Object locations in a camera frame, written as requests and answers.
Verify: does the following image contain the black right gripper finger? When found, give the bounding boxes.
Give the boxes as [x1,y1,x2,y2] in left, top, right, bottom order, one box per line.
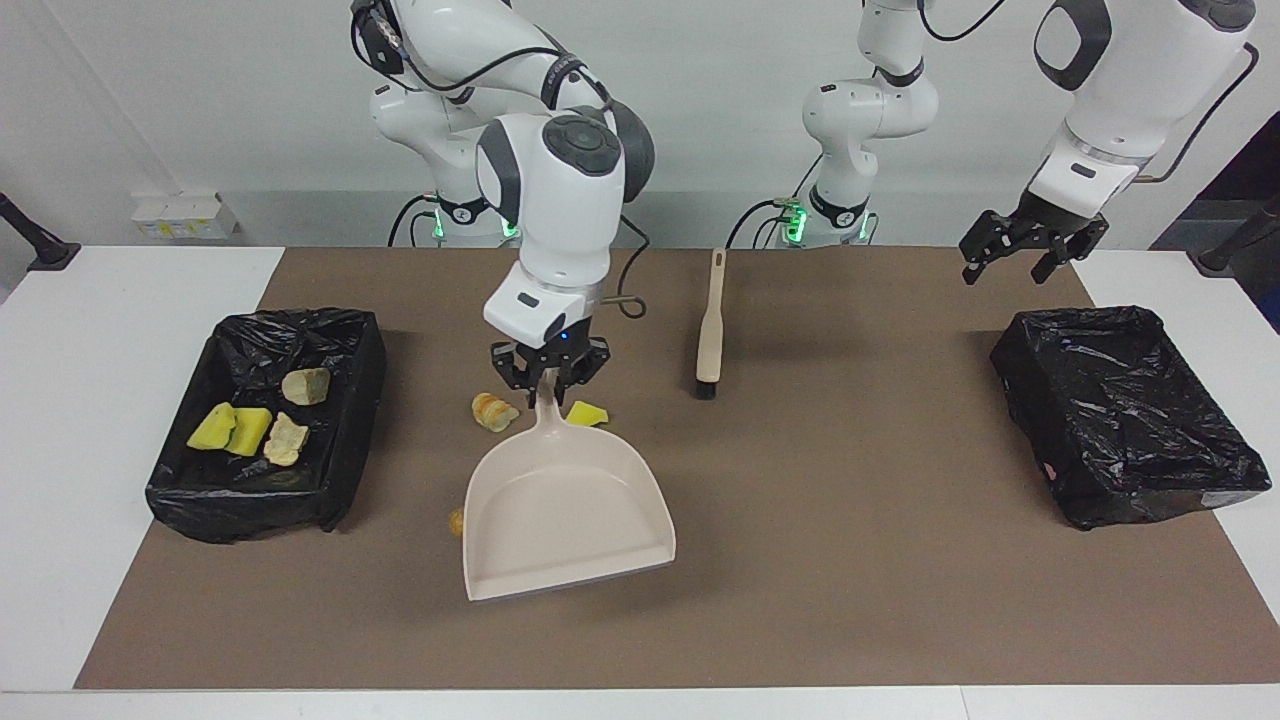
[490,342,541,406]
[553,340,611,406]

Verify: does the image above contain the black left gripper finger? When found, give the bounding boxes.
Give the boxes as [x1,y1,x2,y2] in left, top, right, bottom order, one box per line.
[1033,222,1109,284]
[960,212,1026,286]

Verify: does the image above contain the striped croissant piece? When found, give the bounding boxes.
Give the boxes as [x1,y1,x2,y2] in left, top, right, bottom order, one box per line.
[471,392,521,434]

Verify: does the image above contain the beige hand brush black bristles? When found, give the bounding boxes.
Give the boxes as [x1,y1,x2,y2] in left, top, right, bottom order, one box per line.
[695,247,728,401]

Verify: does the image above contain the beige plastic dustpan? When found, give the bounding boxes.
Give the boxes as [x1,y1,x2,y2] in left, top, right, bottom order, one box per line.
[462,375,677,603]

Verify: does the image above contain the orange striped croissant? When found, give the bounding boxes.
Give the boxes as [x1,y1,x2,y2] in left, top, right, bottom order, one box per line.
[280,367,332,407]

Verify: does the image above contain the pale bread chunk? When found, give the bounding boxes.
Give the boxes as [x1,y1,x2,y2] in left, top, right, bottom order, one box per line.
[263,412,311,468]

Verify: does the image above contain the yellow green scouring sponge piece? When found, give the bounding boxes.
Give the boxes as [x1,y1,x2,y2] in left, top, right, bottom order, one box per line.
[187,402,238,451]

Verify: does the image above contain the black bag lined bin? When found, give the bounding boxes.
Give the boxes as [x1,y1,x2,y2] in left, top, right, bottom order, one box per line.
[990,305,1273,531]
[145,308,388,545]

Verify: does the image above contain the brown table mat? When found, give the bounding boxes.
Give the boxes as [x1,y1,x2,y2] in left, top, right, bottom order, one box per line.
[73,247,1280,691]

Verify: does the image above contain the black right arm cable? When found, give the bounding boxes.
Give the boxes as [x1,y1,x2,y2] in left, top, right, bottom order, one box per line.
[350,0,651,319]

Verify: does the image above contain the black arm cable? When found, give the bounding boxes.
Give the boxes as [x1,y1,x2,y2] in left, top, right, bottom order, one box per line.
[918,0,1263,186]
[350,0,651,319]

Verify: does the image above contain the black stand post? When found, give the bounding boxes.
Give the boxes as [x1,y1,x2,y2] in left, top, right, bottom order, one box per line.
[0,192,83,273]
[1187,193,1280,279]

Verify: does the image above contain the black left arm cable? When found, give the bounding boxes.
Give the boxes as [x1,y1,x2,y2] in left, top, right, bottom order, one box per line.
[918,0,1263,186]

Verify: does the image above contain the black base cable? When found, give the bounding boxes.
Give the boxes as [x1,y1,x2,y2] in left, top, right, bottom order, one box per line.
[727,198,791,249]
[388,195,441,248]

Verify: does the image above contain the white wall socket boxes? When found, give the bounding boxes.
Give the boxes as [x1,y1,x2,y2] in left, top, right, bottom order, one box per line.
[130,192,241,241]

